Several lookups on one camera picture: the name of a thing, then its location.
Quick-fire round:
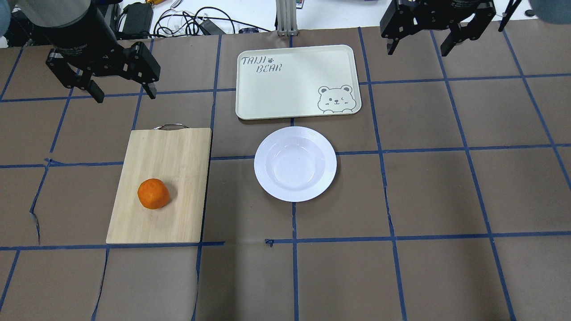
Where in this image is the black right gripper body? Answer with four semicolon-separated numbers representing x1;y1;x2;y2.
380;0;496;41

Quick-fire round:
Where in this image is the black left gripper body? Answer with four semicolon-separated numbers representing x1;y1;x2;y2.
46;4;161;88

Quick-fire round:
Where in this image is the orange fruit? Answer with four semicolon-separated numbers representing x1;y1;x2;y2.
137;177;170;210

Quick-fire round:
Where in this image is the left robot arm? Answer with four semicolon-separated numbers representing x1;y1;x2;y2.
1;0;161;103

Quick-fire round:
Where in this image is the cream bear tray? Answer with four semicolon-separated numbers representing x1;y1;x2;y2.
235;45;362;120

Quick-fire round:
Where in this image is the black power adapter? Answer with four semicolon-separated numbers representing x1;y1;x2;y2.
120;2;153;39

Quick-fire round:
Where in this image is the wooden cutting board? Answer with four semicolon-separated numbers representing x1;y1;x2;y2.
106;128;212;244

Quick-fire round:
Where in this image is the white round plate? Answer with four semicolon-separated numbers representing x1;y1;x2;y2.
254;126;337;202

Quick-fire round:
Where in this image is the aluminium frame post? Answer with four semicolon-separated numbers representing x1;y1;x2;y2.
275;0;298;37

